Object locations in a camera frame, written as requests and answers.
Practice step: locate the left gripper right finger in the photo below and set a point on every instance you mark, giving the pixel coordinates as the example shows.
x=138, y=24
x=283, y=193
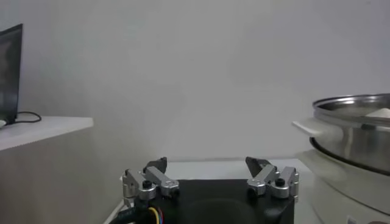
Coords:
x=265, y=177

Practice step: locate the stainless steel steamer basket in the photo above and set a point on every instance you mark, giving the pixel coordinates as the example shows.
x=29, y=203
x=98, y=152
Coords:
x=359, y=146

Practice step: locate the black monitor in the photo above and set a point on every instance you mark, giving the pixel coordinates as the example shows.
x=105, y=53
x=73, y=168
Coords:
x=10, y=76

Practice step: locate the white side table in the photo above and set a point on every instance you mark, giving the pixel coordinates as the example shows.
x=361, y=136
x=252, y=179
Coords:
x=45, y=129

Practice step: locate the white electric pot base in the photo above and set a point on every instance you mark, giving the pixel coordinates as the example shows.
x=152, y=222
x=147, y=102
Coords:
x=335, y=188

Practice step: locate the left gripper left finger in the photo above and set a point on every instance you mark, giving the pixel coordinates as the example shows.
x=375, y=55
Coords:
x=158, y=177

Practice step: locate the white steamed baozi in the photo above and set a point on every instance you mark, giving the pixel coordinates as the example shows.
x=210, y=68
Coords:
x=381, y=114

